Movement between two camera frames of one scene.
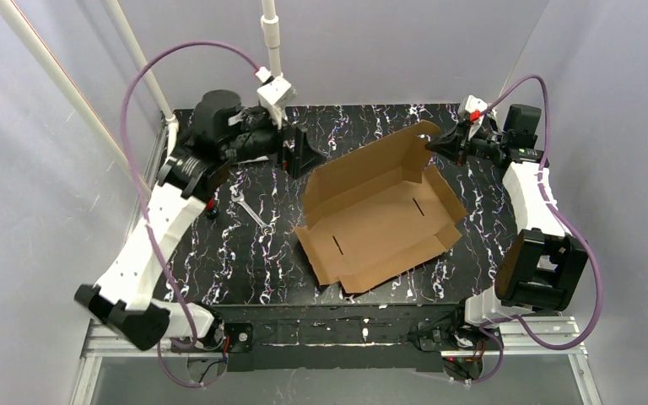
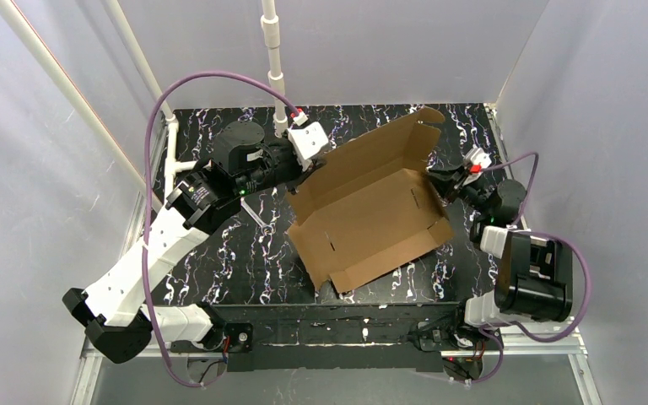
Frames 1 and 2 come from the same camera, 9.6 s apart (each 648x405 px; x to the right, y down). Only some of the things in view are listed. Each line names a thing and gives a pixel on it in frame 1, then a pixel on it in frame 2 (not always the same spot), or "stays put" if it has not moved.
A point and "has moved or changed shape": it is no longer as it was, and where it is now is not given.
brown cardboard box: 378,210 has moved or changed shape
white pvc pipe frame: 79,102 stays put
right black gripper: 461,145 → 446,182
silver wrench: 239,198 stays put
